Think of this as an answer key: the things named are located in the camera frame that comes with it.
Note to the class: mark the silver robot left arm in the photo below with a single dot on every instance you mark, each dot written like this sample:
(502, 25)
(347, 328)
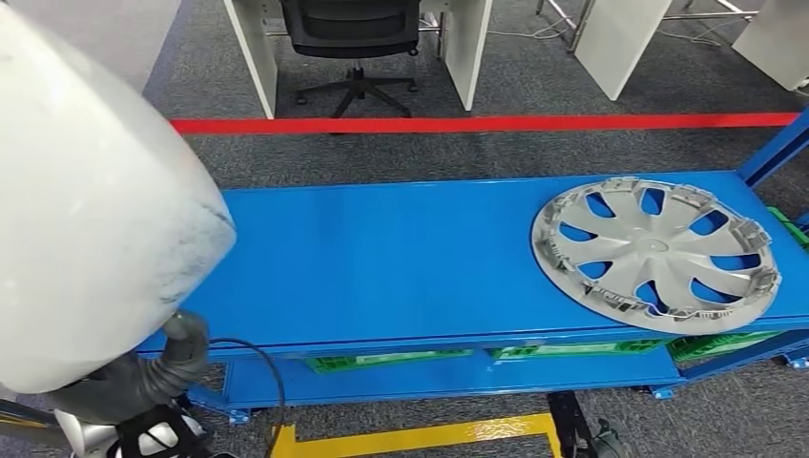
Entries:
(82, 436)

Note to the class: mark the white desk panel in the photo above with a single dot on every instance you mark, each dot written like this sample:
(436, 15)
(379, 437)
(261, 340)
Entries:
(777, 44)
(126, 31)
(619, 44)

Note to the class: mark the silver plastic hubcap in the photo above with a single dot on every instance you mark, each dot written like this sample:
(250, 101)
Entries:
(657, 249)

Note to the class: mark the blue metal shelf rack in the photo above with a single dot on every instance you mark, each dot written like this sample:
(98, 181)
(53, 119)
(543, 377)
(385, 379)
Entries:
(379, 265)

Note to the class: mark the large white plastic part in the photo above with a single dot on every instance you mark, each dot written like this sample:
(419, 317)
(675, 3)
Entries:
(95, 221)

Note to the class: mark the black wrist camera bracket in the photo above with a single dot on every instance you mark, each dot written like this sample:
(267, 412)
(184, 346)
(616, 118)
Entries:
(129, 423)

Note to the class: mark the black office chair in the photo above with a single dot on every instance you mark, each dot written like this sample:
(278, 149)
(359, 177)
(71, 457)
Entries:
(351, 28)

